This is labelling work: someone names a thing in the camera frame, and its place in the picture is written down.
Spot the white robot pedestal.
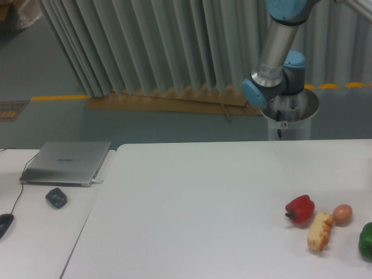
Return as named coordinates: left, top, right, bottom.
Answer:
left=261, top=89, right=320, bottom=141

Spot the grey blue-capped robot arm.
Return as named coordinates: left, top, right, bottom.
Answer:
left=242, top=1, right=371, bottom=107

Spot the yellow corn cob piece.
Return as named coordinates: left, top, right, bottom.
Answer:
left=307, top=212, right=335, bottom=252

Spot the brown egg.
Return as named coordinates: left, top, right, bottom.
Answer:
left=332, top=204, right=353, bottom=225

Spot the green bell pepper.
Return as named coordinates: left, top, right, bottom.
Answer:
left=358, top=222, right=372, bottom=260

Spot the small black controller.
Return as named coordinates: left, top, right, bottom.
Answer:
left=45, top=188, right=68, bottom=209

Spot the black computer mouse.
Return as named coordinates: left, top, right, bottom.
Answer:
left=0, top=213, right=15, bottom=238

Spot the black mouse cable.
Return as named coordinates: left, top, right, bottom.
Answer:
left=0, top=147, right=40, bottom=215

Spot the silver closed laptop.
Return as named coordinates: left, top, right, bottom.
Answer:
left=19, top=141, right=110, bottom=187

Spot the brown cardboard sheet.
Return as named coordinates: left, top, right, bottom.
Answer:
left=85, top=84, right=261, bottom=121

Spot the red bell pepper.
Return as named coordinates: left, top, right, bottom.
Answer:
left=285, top=195, right=315, bottom=224

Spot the pale green pleated curtain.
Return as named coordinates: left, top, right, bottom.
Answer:
left=38, top=1, right=371, bottom=97

